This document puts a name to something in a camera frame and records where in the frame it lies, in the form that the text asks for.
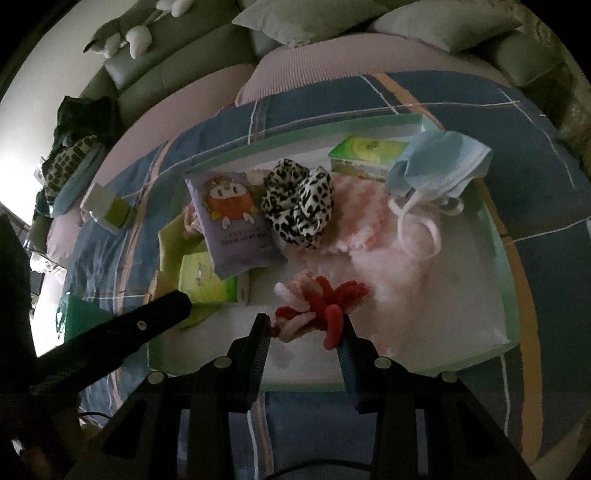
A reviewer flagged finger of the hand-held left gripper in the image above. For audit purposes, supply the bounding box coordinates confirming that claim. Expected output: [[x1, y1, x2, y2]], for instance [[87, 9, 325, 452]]
[[30, 290, 192, 398]]

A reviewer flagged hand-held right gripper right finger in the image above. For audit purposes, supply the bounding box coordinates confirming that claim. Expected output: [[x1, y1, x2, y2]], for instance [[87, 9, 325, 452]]
[[337, 318, 536, 480]]

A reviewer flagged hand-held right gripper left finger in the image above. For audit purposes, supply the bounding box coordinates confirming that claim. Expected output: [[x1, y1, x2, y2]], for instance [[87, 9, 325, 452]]
[[67, 313, 271, 480]]

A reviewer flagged red fuzzy hair tie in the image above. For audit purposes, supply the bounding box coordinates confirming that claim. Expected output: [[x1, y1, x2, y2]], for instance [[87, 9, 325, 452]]
[[272, 271, 370, 352]]

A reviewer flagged green tissue pack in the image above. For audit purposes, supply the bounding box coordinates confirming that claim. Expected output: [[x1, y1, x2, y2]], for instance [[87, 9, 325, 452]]
[[328, 136, 411, 182], [178, 251, 252, 305]]

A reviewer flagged pink fluffy cloth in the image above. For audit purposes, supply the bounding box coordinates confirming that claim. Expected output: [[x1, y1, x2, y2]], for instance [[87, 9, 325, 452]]
[[272, 175, 444, 352]]

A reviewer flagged pale pink scrunchie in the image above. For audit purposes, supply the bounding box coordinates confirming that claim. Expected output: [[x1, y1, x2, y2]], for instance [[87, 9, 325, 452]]
[[182, 205, 206, 234]]

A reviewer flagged purple tissue pack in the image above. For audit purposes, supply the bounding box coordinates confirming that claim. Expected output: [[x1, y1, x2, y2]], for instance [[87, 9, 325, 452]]
[[184, 170, 274, 280]]

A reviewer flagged mint green tray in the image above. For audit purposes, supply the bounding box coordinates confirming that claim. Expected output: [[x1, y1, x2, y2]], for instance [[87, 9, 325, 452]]
[[147, 113, 520, 386]]

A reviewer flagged leopard print scrunchie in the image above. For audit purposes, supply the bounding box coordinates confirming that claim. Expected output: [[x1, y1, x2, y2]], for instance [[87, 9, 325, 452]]
[[262, 158, 335, 250]]

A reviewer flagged blue face mask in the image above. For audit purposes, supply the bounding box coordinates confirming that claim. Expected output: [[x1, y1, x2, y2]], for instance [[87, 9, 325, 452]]
[[384, 130, 494, 259]]

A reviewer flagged teal plastic toy box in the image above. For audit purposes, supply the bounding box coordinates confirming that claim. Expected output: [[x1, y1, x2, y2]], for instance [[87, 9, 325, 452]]
[[58, 293, 116, 342]]

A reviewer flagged pink sofa seat cover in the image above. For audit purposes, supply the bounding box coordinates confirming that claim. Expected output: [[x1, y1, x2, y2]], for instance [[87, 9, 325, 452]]
[[235, 39, 518, 107], [46, 212, 88, 261], [99, 62, 257, 176]]

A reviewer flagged dark clothes pile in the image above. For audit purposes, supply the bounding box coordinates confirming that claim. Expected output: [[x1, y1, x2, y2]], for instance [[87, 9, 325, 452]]
[[55, 96, 121, 153]]

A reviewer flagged green sofa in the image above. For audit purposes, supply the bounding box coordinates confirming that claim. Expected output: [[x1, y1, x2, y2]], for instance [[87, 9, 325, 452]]
[[78, 0, 568, 139]]

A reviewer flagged blue plaid blanket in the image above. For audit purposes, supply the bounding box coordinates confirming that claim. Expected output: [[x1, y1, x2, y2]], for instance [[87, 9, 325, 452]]
[[60, 71, 587, 480]]

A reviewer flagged grey and white plush toy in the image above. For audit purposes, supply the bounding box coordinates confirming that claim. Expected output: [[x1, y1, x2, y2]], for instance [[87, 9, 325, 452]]
[[83, 0, 195, 60]]

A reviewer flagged pale green pillow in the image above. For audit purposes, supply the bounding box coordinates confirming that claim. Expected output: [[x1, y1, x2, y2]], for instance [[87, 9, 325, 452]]
[[231, 0, 389, 47], [369, 4, 529, 54]]

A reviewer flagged patterned curtain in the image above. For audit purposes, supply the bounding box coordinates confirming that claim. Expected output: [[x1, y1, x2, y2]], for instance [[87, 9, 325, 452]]
[[522, 0, 591, 153]]

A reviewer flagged small green pillow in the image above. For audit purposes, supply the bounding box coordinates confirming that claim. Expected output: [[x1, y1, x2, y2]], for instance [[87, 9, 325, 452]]
[[482, 34, 566, 88]]

